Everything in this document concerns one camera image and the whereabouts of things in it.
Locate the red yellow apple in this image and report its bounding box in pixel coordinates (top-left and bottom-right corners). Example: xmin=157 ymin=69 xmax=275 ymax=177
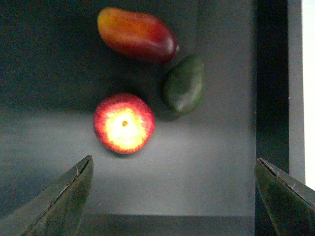
xmin=93 ymin=93 xmax=155 ymax=154

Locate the near black display tray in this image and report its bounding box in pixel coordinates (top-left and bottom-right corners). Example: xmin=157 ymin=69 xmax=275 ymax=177
xmin=0 ymin=0 xmax=306 ymax=236

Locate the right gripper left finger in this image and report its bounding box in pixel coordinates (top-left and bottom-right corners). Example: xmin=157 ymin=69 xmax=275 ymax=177
xmin=0 ymin=156 xmax=94 ymax=236

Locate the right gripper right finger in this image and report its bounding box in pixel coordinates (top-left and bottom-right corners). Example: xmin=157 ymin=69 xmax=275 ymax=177
xmin=254 ymin=158 xmax=315 ymax=236

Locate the red orange mango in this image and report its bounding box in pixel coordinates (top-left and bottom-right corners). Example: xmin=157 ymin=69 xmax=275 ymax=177
xmin=97 ymin=7 xmax=179 ymax=63

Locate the dark green avocado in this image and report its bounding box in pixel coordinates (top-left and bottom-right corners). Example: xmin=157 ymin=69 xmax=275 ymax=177
xmin=162 ymin=54 xmax=205 ymax=115

